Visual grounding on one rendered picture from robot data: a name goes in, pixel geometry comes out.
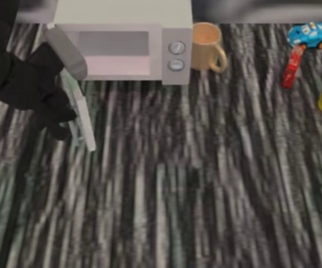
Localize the white toy microwave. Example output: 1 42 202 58
52 0 194 86

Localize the grey round control knob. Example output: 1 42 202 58
167 40 186 55
167 58 185 72

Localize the beige mug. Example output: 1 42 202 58
191 22 229 74

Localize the red snack packet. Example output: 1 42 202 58
281 44 307 90

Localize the blue toy car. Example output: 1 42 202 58
286 21 322 51

